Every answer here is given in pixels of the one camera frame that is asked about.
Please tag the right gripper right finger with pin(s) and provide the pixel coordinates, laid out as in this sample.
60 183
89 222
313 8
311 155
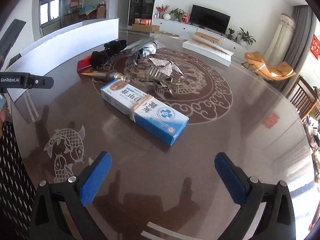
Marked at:
278 218

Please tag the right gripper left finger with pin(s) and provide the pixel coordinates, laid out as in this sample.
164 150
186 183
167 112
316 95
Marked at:
47 218

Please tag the red gift pouch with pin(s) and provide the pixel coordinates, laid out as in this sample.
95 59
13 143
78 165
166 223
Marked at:
84 66

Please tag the black velvet pouch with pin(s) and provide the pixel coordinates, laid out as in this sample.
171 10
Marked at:
111 49

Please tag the blue white medicine box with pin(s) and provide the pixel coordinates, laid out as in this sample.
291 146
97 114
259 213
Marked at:
156 117

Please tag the rhinestone bow hair clip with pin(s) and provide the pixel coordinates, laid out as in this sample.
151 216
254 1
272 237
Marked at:
159 73

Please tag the large white cardboard box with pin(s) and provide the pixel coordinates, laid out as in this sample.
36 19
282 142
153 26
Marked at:
56 55

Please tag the wooden dining chair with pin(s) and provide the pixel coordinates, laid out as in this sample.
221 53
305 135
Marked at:
305 99

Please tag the phone case in plastic bag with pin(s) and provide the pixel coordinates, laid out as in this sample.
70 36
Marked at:
145 47

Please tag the brown cardboard box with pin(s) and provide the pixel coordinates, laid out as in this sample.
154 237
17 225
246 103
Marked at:
146 28

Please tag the orange lounge chair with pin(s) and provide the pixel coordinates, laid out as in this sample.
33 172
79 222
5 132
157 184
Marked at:
257 64

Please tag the red flower vase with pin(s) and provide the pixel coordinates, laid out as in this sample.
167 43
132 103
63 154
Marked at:
161 10

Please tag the covered standing air conditioner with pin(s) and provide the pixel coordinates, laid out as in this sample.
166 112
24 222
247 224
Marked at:
281 41

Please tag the white tv cabinet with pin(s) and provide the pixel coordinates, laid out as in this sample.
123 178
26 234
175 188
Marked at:
185 31

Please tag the white flat box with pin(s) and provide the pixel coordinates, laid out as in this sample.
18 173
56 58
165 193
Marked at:
208 49

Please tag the green potted plant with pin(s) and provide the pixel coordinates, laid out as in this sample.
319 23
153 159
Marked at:
246 37

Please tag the grey curtain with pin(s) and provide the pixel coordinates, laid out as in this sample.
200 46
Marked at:
299 47

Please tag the wooden bench stool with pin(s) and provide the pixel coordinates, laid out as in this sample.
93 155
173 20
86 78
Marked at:
208 37

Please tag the black television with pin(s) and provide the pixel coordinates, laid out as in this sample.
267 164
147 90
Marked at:
209 18

